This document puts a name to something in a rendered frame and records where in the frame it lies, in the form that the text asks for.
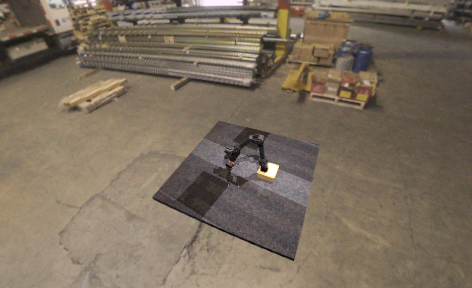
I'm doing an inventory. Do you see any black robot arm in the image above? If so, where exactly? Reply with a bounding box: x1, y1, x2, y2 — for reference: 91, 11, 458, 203
224, 134, 269, 173

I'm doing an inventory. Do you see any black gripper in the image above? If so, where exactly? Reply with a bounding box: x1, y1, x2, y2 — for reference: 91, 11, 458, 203
226, 154, 239, 168

